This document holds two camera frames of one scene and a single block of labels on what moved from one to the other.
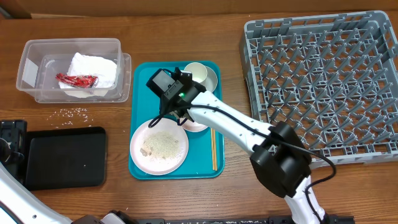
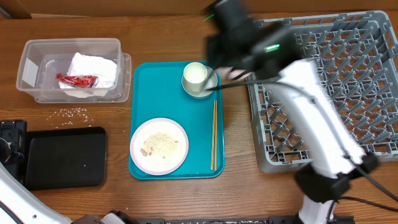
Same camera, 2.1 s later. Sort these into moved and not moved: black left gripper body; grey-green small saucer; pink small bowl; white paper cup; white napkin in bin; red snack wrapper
Moved: pink small bowl; black left gripper body
Not moved: red snack wrapper; white napkin in bin; grey-green small saucer; white paper cup
